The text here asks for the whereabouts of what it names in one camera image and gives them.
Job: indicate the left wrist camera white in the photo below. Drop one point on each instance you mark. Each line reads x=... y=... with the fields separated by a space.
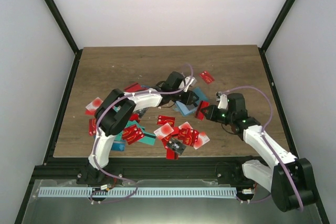
x=187 y=82

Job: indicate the light blue slotted cable duct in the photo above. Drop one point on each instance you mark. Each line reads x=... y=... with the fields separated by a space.
x=142 y=192

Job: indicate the red card top pile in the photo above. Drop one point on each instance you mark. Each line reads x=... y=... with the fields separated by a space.
x=134 y=87

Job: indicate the red gold card pile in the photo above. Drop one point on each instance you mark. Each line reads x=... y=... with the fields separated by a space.
x=188 y=136
x=132 y=134

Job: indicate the red VIP card centre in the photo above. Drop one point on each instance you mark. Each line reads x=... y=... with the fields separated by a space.
x=162 y=120

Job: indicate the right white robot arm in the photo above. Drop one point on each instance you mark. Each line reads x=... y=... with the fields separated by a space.
x=289 y=179

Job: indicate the white red circle card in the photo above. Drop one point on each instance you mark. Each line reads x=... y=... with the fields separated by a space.
x=163 y=131

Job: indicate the teal card with stripe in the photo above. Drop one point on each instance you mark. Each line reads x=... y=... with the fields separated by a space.
x=149 y=138

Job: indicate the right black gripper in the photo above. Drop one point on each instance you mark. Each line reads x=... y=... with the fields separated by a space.
x=211 y=115

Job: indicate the black frame post left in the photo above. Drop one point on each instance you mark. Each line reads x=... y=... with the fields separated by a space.
x=62 y=25

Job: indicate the small black card lower centre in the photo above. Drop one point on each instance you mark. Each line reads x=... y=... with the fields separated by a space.
x=176 y=146

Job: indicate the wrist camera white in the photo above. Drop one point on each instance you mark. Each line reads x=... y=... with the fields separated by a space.
x=222 y=100
x=187 y=82

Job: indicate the red striped card table edge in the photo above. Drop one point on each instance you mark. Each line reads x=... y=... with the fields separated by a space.
x=171 y=155

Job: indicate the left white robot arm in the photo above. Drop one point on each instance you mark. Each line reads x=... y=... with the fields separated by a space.
x=114 y=113

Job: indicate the white red card right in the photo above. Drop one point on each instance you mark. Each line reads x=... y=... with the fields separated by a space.
x=201 y=140

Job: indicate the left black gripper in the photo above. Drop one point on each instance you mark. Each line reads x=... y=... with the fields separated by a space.
x=187 y=99

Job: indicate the black frame post right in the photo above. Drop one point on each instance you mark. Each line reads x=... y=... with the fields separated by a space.
x=276 y=25

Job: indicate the black frame post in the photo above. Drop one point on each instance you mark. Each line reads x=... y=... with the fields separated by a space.
x=276 y=25
x=62 y=25

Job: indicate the red card black stripe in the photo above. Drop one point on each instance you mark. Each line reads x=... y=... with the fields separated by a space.
x=199 y=114

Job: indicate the red gold card right pile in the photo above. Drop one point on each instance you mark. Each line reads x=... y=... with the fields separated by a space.
x=188 y=136

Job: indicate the blue card front left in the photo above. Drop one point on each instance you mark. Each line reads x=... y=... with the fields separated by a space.
x=118 y=146

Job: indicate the white red card left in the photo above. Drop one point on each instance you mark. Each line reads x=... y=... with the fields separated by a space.
x=93 y=105

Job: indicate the red card far right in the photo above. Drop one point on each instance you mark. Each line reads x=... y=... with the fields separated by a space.
x=207 y=77

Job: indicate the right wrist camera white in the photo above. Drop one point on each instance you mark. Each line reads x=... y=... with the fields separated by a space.
x=222 y=100

